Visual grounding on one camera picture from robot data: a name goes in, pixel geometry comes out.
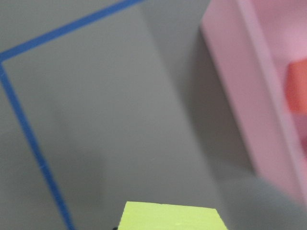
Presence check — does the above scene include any yellow foam block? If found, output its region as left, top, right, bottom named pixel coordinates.
left=118, top=201, right=227, bottom=230

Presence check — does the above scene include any orange foam block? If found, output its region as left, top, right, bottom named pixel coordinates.
left=285, top=58, right=307, bottom=114

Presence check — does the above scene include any pink plastic bin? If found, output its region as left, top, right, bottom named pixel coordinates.
left=201, top=0, right=307, bottom=205

